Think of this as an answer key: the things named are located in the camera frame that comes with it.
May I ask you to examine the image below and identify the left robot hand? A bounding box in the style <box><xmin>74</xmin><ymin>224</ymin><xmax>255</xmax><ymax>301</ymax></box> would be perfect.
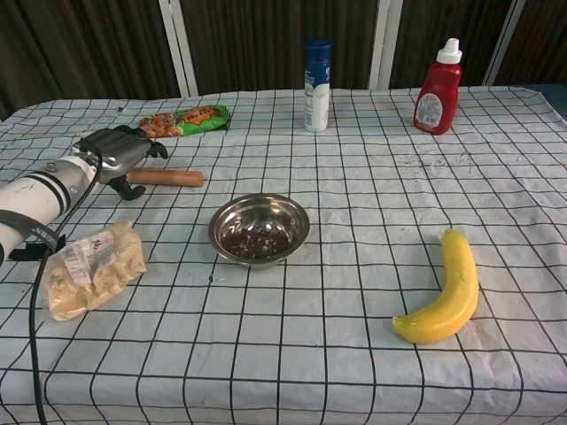
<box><xmin>70</xmin><ymin>125</ymin><xmax>169</xmax><ymax>202</ymax></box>

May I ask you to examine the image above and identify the clear bag of pale chips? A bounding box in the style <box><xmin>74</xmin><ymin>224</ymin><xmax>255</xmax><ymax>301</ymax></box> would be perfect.
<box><xmin>42</xmin><ymin>221</ymin><xmax>149</xmax><ymax>323</ymax></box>

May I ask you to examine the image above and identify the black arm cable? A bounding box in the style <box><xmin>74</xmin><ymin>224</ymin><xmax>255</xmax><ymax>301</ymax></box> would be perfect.
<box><xmin>28</xmin><ymin>148</ymin><xmax>105</xmax><ymax>425</ymax></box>

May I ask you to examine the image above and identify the white bottle blue cap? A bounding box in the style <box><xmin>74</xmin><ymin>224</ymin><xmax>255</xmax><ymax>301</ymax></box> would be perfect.
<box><xmin>303</xmin><ymin>38</ymin><xmax>334</xmax><ymax>133</ymax></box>

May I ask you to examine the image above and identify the stainless steel bowl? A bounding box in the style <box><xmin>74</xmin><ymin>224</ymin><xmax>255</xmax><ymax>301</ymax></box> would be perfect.
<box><xmin>207</xmin><ymin>192</ymin><xmax>311</xmax><ymax>267</ymax></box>

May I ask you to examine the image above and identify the brown sausage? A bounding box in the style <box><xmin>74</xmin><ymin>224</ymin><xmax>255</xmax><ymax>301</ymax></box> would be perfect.
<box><xmin>126</xmin><ymin>169</ymin><xmax>206</xmax><ymax>189</ymax></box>

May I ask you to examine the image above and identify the white partition post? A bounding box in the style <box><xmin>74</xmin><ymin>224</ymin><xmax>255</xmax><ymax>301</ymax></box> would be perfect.
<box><xmin>158</xmin><ymin>0</ymin><xmax>199</xmax><ymax>98</ymax></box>
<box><xmin>368</xmin><ymin>0</ymin><xmax>402</xmax><ymax>90</ymax></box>
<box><xmin>483</xmin><ymin>0</ymin><xmax>527</xmax><ymax>86</ymax></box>

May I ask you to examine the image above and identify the red ketchup bottle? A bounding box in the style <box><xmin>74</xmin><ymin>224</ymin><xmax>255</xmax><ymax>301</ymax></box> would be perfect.
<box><xmin>412</xmin><ymin>37</ymin><xmax>464</xmax><ymax>136</ymax></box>

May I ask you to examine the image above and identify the yellow banana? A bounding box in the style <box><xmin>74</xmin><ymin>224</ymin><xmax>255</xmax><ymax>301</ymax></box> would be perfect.
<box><xmin>392</xmin><ymin>228</ymin><xmax>481</xmax><ymax>346</ymax></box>

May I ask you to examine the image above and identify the white black checkered tablecloth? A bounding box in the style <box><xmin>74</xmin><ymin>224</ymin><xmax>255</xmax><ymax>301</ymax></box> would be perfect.
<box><xmin>0</xmin><ymin>83</ymin><xmax>567</xmax><ymax>425</ymax></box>

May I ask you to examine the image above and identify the green snack packet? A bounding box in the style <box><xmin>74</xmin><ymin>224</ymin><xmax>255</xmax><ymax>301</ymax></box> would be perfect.
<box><xmin>137</xmin><ymin>104</ymin><xmax>232</xmax><ymax>140</ymax></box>

